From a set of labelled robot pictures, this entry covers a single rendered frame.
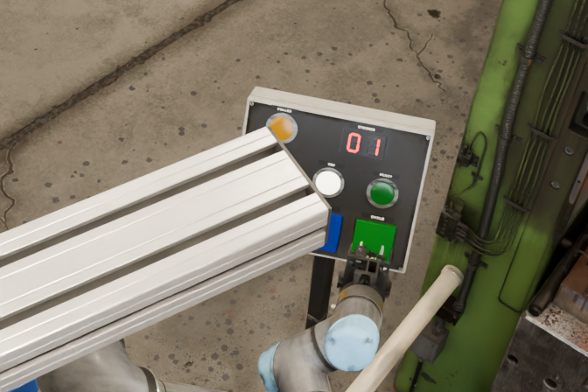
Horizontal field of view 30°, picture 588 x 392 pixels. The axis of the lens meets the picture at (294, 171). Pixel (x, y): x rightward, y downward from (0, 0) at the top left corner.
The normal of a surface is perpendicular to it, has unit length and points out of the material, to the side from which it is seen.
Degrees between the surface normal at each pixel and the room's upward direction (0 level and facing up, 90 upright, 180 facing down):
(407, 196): 60
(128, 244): 0
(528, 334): 90
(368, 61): 0
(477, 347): 90
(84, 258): 0
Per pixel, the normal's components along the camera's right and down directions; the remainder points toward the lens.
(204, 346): 0.06, -0.63
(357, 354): -0.15, 0.33
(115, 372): 0.65, -0.36
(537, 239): -0.60, 0.60
